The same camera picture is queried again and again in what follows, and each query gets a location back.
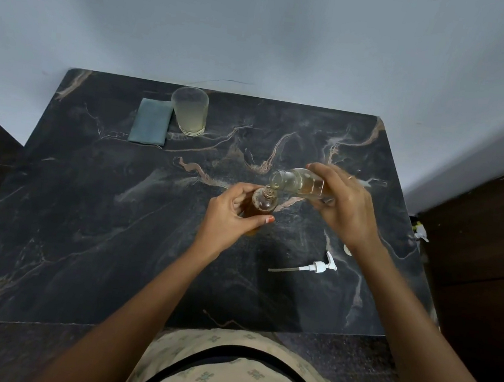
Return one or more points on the person's left hand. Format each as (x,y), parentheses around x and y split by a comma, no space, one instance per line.
(222,228)

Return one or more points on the person's right hand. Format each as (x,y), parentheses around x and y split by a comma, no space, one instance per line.
(350,214)

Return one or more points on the translucent mouthwash bottle cap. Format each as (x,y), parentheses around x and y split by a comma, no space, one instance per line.
(347,250)

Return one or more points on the small clear pump bottle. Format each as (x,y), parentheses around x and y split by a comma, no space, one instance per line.
(265,201)

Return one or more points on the white pump dispenser head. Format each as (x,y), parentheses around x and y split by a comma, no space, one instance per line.
(318,267)

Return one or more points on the mouthwash bottle with blue label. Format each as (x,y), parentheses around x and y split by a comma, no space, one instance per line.
(296,182)

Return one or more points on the person's right forearm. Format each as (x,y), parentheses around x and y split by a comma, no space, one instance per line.
(439,344)

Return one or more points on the person's left forearm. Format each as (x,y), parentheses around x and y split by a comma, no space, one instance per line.
(125,324)

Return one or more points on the trigger spray bottle, yellow nozzle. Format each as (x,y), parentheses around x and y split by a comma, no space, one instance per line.
(421,232)

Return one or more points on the clear drinking glass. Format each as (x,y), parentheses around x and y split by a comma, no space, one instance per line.
(190,114)

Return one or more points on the grey-blue folded cloth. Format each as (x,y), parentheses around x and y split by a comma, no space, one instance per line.
(150,122)

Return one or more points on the black marble table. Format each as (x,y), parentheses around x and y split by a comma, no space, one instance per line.
(91,233)

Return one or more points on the dark wooden cabinet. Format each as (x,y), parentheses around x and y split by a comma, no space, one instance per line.
(484,281)

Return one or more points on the beige patterned clothing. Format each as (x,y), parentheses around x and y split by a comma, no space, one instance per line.
(233,378)

